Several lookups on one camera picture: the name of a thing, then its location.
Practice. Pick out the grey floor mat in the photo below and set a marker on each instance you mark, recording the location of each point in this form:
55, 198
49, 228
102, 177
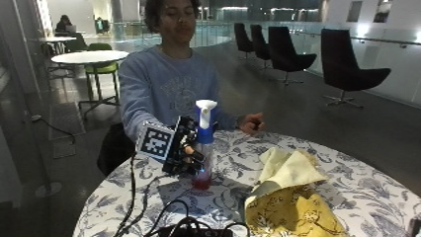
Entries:
66, 120

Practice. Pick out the metal handrail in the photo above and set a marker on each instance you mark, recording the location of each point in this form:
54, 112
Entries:
368, 39

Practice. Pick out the white round table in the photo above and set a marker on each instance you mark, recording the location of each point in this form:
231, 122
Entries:
90, 56

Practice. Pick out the pale yellow cloth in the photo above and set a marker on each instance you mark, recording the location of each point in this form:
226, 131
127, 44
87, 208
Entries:
286, 168

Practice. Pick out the black lounge chair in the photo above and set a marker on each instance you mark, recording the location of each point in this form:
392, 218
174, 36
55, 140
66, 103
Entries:
286, 52
243, 38
260, 42
347, 65

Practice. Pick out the dark green chair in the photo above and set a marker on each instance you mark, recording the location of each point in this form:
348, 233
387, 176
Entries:
77, 43

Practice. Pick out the small white table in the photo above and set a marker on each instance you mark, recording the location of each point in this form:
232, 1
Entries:
55, 39

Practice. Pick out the black device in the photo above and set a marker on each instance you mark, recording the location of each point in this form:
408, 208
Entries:
198, 231

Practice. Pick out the person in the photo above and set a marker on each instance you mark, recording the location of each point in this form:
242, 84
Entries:
63, 23
168, 82

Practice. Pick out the clear spray bottle blue collar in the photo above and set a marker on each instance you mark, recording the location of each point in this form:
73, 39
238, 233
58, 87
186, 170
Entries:
204, 131

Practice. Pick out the yellow patterned cloth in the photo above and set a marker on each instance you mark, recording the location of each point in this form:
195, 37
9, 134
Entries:
294, 214

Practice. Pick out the white marker cube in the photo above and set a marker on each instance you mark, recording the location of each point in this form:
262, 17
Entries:
155, 142

